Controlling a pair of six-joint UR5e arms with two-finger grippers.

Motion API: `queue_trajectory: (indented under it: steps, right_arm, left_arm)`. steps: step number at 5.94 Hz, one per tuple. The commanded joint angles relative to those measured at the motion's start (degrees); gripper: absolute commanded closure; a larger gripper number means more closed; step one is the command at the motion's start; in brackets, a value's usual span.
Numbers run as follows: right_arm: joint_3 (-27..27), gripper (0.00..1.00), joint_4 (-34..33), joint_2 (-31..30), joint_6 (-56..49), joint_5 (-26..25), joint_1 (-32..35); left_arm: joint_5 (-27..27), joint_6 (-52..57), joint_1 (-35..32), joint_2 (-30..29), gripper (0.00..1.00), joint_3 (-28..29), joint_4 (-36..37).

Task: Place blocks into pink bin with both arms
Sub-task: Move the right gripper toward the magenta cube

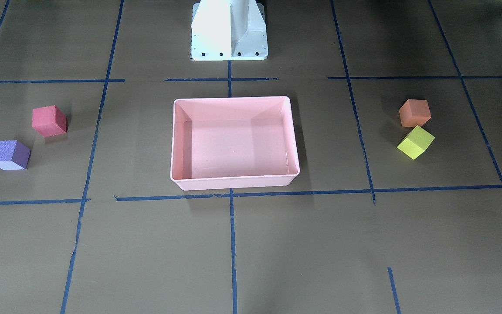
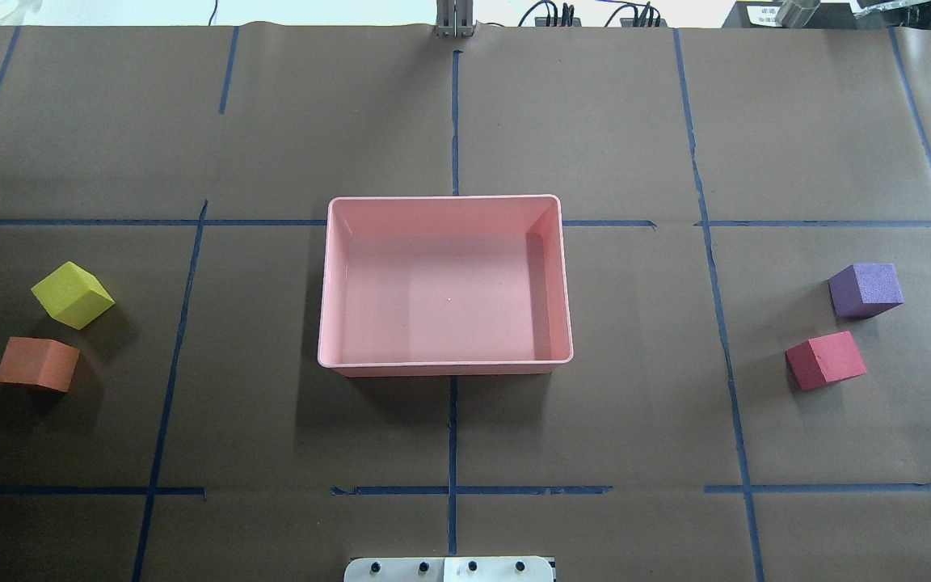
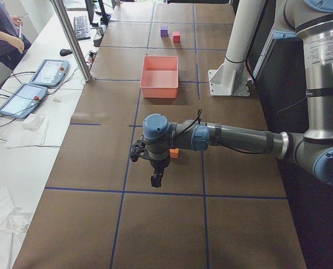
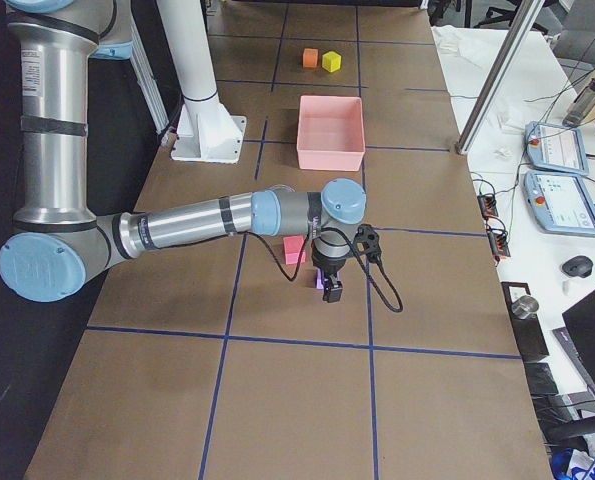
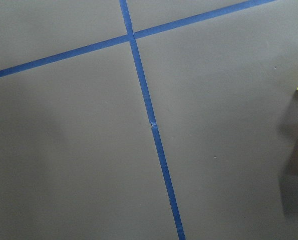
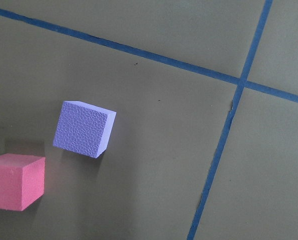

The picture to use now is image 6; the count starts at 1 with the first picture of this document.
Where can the purple foam cube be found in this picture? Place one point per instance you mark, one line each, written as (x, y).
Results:
(84, 128)

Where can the pink foam cube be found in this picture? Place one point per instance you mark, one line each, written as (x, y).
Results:
(22, 180)

